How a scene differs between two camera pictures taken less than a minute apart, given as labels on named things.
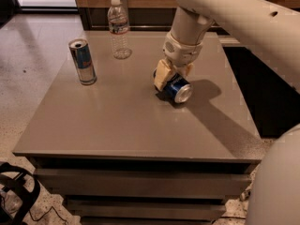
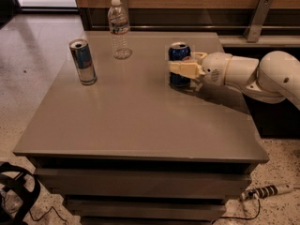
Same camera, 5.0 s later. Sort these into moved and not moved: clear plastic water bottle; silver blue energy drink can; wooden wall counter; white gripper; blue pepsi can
Moved: white gripper; blue pepsi can
Not moved: wooden wall counter; silver blue energy drink can; clear plastic water bottle
